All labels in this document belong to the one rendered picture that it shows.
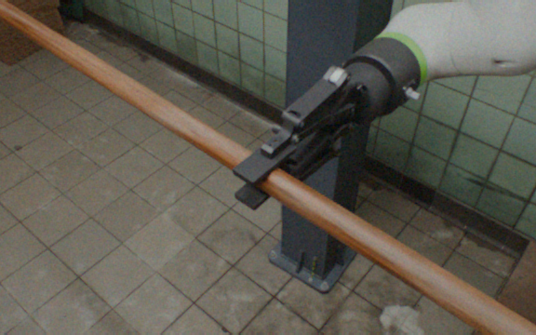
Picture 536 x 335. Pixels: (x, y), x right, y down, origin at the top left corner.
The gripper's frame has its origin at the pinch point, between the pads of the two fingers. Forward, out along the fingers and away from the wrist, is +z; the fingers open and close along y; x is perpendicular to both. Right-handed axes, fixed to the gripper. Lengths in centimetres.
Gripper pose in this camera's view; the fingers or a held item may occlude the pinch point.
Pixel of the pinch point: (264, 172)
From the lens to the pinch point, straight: 54.7
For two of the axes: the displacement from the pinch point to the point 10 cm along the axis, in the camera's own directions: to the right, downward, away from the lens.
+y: 0.0, 7.0, 7.1
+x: -7.6, -4.6, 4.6
